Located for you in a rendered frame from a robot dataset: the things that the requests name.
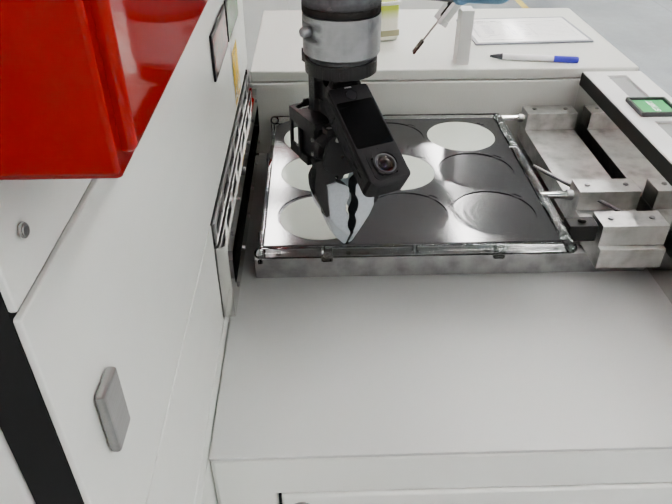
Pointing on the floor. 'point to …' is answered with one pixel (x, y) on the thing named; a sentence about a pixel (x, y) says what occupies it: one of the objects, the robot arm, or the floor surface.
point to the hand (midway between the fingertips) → (349, 235)
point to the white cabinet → (452, 479)
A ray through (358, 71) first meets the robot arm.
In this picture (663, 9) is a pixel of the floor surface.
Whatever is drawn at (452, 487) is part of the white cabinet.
